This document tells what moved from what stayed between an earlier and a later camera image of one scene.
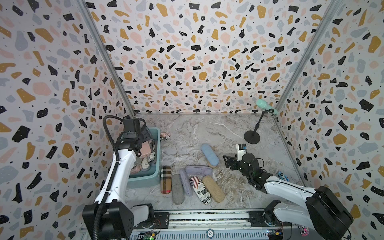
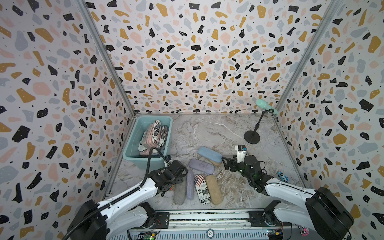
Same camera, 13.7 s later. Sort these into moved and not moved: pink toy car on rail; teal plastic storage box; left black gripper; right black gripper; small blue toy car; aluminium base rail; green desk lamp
Moved: left black gripper; teal plastic storage box
Not moved: right black gripper; aluminium base rail; pink toy car on rail; small blue toy car; green desk lamp
